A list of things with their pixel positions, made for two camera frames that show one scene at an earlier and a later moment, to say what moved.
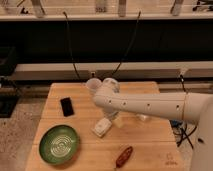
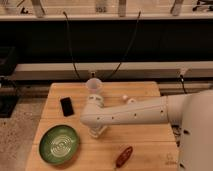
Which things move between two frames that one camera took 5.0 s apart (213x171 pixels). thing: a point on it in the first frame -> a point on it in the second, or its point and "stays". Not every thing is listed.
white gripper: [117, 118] -> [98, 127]
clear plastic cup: [92, 85] stays
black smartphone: [67, 107] stays
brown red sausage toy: [124, 157] stays
